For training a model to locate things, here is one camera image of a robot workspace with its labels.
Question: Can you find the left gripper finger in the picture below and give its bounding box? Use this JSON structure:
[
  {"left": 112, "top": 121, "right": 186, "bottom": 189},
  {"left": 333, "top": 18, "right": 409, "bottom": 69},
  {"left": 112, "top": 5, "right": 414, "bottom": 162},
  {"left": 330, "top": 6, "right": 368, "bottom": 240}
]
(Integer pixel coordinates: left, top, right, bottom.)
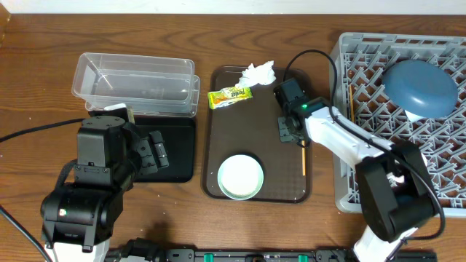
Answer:
[
  {"left": 149, "top": 131, "right": 169, "bottom": 168},
  {"left": 137, "top": 139, "right": 159, "bottom": 175}
]

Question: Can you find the white napkin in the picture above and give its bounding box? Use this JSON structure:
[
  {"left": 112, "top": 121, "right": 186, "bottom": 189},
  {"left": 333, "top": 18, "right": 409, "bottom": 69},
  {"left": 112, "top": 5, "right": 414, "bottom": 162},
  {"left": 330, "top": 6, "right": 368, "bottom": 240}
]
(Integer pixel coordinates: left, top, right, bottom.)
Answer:
[{"left": 235, "top": 60, "right": 276, "bottom": 88}]

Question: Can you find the green yellow snack wrapper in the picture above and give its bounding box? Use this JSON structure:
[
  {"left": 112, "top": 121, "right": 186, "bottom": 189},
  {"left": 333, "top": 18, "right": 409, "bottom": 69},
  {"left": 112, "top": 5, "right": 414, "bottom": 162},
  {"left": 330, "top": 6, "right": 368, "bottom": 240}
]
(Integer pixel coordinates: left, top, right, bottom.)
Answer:
[{"left": 208, "top": 87, "right": 253, "bottom": 110}]

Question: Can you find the pink white cup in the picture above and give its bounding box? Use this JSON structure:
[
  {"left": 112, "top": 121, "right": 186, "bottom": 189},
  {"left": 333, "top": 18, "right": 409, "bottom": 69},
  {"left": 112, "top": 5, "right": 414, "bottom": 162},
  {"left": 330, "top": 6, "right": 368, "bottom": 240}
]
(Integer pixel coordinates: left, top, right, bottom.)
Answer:
[{"left": 385, "top": 152, "right": 429, "bottom": 186}]

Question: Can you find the dark blue plate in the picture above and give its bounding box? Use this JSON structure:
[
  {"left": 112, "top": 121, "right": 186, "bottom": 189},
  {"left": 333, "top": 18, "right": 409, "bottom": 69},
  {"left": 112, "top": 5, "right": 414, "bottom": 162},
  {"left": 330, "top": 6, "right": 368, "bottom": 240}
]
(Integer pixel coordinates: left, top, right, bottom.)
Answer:
[{"left": 382, "top": 60, "right": 458, "bottom": 119}]

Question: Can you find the wooden chopstick long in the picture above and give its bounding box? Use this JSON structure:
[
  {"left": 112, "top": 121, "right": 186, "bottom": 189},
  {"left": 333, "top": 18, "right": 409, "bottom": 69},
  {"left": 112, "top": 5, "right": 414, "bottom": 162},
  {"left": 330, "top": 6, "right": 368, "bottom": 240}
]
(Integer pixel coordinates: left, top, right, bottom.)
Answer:
[{"left": 301, "top": 140, "right": 307, "bottom": 176}]

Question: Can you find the wooden chopstick short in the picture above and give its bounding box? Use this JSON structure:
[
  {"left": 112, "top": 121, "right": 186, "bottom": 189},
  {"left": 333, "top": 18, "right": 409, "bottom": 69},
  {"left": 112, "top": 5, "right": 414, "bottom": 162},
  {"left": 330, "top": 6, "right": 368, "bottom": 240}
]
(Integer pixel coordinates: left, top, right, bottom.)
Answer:
[{"left": 348, "top": 85, "right": 355, "bottom": 123}]

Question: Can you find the light blue bowl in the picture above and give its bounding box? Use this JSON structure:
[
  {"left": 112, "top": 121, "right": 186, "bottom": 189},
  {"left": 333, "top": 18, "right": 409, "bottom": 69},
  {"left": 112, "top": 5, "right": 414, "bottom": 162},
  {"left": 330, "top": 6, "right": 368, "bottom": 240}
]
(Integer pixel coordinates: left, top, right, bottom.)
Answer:
[{"left": 405, "top": 111, "right": 423, "bottom": 122}]

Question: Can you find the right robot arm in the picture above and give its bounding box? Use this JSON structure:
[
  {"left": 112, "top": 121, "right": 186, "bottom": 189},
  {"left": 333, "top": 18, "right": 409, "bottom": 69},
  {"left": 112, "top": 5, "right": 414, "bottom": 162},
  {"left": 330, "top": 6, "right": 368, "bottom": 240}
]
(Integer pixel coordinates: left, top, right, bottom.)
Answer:
[{"left": 274, "top": 79, "right": 443, "bottom": 261}]

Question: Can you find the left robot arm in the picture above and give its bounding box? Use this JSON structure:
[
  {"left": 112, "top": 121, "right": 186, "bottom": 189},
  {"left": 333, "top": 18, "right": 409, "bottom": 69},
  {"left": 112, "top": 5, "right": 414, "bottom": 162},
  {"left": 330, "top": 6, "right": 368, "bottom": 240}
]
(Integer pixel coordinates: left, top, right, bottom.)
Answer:
[{"left": 41, "top": 103, "right": 169, "bottom": 261}]

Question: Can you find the grey dishwasher rack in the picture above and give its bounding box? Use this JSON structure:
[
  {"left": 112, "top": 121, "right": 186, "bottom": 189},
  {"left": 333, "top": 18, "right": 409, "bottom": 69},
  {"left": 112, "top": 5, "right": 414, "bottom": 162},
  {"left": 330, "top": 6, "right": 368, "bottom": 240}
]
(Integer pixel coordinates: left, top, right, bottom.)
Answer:
[{"left": 331, "top": 33, "right": 465, "bottom": 218}]

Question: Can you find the black plastic tray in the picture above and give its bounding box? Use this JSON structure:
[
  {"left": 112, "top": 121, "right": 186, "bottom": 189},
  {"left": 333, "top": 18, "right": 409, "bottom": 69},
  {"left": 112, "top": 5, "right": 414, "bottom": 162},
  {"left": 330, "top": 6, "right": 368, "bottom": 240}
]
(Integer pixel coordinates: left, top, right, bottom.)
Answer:
[{"left": 135, "top": 116, "right": 196, "bottom": 183}]

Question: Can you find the brown serving tray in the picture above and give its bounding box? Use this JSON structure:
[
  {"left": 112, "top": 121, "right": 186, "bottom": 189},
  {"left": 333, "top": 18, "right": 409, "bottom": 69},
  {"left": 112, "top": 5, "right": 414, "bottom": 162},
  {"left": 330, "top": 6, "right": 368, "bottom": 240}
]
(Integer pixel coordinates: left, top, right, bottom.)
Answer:
[{"left": 201, "top": 84, "right": 312, "bottom": 204}]

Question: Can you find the clear plastic bin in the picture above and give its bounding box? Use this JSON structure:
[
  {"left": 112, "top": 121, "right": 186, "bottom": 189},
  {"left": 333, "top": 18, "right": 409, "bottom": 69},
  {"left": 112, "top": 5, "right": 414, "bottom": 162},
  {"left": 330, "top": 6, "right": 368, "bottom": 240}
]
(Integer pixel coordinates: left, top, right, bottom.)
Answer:
[{"left": 71, "top": 52, "right": 200, "bottom": 118}]

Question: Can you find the mint green bowl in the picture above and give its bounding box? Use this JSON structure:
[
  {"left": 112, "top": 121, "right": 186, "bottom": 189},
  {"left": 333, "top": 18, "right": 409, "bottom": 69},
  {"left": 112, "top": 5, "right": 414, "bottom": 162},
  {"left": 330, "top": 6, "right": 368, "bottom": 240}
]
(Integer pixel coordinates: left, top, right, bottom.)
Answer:
[{"left": 217, "top": 154, "right": 264, "bottom": 201}]

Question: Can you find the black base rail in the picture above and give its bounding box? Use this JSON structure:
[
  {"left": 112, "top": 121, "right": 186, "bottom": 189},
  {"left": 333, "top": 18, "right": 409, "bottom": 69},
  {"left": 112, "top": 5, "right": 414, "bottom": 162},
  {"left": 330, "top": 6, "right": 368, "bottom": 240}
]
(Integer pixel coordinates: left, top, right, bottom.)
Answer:
[{"left": 105, "top": 238, "right": 438, "bottom": 262}]

